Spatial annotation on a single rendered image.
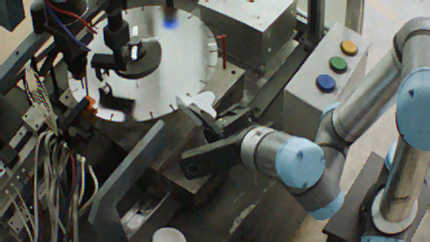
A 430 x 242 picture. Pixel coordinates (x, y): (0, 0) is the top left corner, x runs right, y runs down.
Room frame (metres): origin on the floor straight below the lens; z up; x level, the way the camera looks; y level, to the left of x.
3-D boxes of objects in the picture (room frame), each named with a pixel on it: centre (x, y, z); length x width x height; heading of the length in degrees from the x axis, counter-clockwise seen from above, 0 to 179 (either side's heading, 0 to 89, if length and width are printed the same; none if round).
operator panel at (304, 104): (0.94, -0.27, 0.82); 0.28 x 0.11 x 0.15; 143
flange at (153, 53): (0.92, 0.16, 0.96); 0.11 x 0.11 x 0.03
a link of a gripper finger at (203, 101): (0.78, 0.03, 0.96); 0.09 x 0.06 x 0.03; 38
